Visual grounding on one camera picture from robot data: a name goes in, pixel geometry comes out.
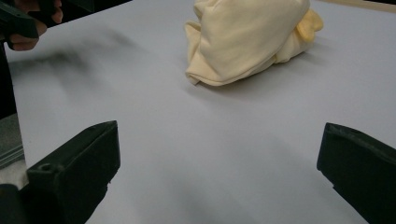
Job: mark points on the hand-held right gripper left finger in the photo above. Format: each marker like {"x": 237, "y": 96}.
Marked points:
{"x": 77, "y": 168}

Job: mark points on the cream knit garment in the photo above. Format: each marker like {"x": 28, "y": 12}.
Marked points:
{"x": 246, "y": 40}

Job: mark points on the white table mat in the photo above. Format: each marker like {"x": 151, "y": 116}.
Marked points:
{"x": 218, "y": 140}

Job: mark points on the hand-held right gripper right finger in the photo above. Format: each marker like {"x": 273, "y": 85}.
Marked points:
{"x": 364, "y": 174}

